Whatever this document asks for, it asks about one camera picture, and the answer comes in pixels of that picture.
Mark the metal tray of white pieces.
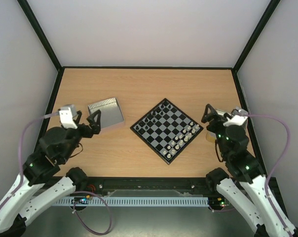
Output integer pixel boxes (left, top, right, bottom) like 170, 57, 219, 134
206, 109, 226, 143

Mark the grey tray of black pieces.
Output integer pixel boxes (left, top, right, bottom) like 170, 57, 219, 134
87, 97, 125, 132

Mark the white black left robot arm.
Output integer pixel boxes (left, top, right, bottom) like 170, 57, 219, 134
0, 106, 101, 237

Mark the black enclosure frame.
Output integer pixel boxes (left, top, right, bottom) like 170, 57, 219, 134
18, 0, 280, 113

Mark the black white chess board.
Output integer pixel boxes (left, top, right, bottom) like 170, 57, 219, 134
130, 98, 204, 164

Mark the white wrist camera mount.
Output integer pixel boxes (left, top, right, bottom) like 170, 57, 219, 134
58, 105, 77, 129
223, 107, 248, 129

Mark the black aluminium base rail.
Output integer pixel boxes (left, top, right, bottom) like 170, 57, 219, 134
76, 173, 228, 196

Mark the light blue slotted cable duct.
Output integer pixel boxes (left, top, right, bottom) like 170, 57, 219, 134
53, 197, 209, 207

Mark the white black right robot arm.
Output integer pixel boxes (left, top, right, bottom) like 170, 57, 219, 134
201, 104, 298, 237

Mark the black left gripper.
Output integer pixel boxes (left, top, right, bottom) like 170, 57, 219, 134
60, 110, 103, 162

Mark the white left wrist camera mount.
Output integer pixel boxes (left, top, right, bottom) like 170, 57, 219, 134
58, 105, 77, 129

